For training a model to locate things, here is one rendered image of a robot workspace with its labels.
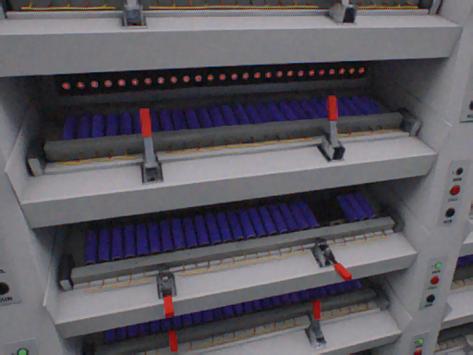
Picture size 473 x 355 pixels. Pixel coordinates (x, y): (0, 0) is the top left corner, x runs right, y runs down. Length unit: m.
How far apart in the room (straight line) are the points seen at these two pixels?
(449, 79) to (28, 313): 0.69
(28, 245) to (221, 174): 0.26
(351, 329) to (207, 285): 0.34
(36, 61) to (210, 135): 0.23
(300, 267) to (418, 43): 0.38
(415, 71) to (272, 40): 0.30
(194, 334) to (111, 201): 0.33
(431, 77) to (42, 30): 0.55
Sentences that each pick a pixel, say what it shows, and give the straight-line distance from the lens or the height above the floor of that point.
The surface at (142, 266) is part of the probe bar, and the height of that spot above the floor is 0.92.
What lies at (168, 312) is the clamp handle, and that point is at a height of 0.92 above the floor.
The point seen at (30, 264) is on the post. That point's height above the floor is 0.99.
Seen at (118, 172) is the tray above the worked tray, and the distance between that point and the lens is 0.50.
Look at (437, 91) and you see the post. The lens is 0.64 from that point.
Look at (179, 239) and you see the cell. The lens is 0.60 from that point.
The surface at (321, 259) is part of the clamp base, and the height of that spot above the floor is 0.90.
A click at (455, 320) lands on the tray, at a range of 0.92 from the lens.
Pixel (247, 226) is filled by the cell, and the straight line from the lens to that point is 0.63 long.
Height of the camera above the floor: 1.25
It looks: 22 degrees down
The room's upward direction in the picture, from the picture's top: 1 degrees counter-clockwise
